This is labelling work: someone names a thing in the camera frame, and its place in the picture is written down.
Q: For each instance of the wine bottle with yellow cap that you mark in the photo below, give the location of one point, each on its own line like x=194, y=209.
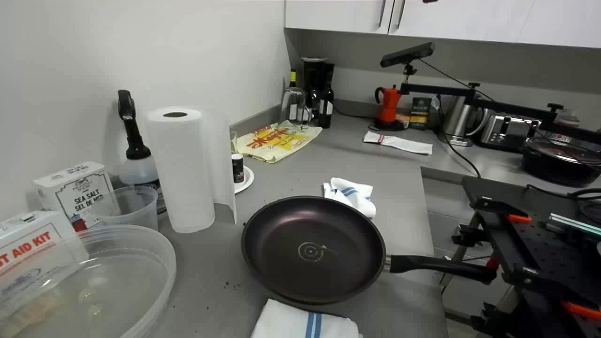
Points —
x=292, y=80

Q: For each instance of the silver toaster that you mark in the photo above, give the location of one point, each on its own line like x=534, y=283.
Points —
x=504, y=131

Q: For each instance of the white wall cabinet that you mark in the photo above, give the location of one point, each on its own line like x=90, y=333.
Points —
x=460, y=16

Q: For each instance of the folded blue striped tea towel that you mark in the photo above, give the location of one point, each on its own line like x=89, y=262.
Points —
x=291, y=325

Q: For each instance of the folded red striped tea towel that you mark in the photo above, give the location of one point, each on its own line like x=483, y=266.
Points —
x=404, y=143

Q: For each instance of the dark wine bottle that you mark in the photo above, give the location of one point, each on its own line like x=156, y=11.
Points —
x=326, y=105

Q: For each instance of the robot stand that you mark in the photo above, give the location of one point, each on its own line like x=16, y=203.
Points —
x=535, y=253

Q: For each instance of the black coffee maker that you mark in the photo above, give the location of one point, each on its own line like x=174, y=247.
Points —
x=312, y=75

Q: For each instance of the small clear plastic tub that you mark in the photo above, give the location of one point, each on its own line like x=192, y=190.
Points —
x=136, y=206

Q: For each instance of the spray bottle with black trigger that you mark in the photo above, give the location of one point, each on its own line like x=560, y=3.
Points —
x=138, y=166

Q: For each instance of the small black shaker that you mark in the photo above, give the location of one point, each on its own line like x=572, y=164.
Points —
x=237, y=168

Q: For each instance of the yellow printed bag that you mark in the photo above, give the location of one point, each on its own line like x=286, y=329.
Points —
x=277, y=141

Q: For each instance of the white saucer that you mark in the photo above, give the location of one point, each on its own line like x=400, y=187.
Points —
x=248, y=178

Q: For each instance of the green tea box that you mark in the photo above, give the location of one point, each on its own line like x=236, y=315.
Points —
x=420, y=112

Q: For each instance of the camera on mount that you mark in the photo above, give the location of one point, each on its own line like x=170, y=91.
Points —
x=406, y=54

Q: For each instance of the dark non-stick frying pan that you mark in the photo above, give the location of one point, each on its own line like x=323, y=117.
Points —
x=281, y=244

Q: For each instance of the crumpled blue striped tea towel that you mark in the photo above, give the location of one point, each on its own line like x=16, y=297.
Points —
x=353, y=195

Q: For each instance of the white salt box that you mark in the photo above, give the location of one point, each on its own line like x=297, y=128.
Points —
x=77, y=188

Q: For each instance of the black pot with lid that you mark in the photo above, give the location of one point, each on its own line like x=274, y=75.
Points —
x=558, y=164

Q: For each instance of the white first aid kit box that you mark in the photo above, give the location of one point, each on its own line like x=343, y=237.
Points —
x=28, y=244

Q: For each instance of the clear drinking glass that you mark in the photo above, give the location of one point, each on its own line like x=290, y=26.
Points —
x=293, y=105

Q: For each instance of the large clear plastic container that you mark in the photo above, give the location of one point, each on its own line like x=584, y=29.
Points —
x=94, y=300

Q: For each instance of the white paper towel roll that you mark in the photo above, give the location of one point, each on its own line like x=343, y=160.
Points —
x=181, y=173

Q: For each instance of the red moka pot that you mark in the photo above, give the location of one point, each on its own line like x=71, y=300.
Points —
x=389, y=105

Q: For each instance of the stainless steel kettle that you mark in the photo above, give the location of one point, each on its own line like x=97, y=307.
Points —
x=458, y=119

